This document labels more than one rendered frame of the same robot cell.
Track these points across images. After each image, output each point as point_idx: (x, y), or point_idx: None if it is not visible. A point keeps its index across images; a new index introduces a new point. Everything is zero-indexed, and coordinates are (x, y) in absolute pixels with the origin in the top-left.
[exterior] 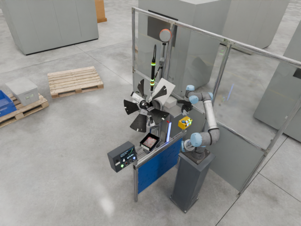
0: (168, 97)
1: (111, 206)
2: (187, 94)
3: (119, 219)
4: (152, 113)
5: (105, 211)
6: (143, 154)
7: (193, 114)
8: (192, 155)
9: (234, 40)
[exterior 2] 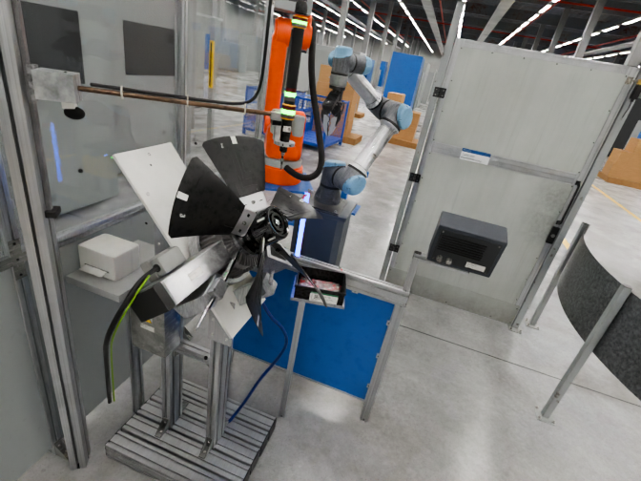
0: (97, 248)
1: (415, 466)
2: (356, 64)
3: (423, 431)
4: (293, 214)
5: (437, 474)
6: (224, 449)
7: (153, 226)
8: (339, 200)
9: None
